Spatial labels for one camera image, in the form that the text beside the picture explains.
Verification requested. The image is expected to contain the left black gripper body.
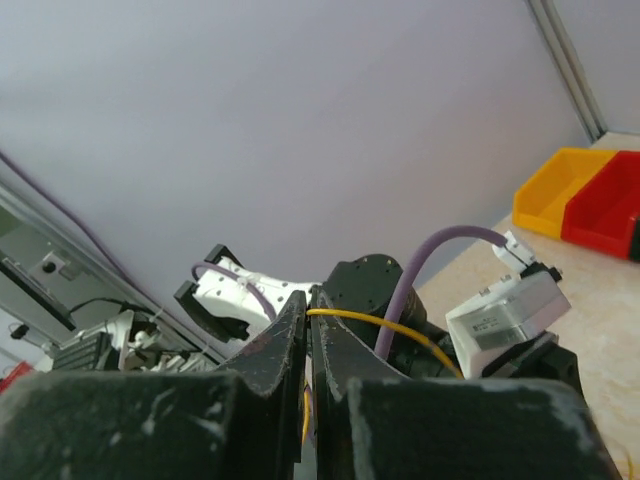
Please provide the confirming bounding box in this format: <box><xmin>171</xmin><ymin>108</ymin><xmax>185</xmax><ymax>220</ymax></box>
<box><xmin>480</xmin><ymin>332</ymin><xmax>583</xmax><ymax>395</ymax></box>

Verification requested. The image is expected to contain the yellow plastic bin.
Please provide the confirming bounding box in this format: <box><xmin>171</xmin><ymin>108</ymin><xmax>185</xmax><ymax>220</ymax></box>
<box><xmin>512</xmin><ymin>148</ymin><xmax>617</xmax><ymax>239</ymax></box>

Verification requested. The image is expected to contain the black plastic bin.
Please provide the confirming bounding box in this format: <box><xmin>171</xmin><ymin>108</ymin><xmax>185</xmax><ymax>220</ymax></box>
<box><xmin>628</xmin><ymin>216</ymin><xmax>640</xmax><ymax>263</ymax></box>

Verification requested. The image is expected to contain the yellow thin cable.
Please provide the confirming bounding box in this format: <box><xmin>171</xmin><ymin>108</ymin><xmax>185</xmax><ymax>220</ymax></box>
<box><xmin>299</xmin><ymin>308</ymin><xmax>464</xmax><ymax>446</ymax></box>

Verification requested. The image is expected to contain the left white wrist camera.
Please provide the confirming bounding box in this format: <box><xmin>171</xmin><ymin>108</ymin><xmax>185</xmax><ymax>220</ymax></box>
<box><xmin>445</xmin><ymin>231</ymin><xmax>571</xmax><ymax>379</ymax></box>

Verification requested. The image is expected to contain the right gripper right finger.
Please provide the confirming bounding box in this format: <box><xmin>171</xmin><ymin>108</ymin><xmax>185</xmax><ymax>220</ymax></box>
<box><xmin>309</xmin><ymin>287</ymin><xmax>406</xmax><ymax>479</ymax></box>

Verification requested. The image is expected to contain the red plastic bin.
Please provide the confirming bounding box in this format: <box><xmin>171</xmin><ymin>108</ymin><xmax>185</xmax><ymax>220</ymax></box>
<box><xmin>561</xmin><ymin>151</ymin><xmax>639</xmax><ymax>260</ymax></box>

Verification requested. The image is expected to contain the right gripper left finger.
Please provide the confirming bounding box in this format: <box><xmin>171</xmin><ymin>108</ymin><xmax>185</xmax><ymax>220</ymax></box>
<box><xmin>219</xmin><ymin>291</ymin><xmax>306</xmax><ymax>479</ymax></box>

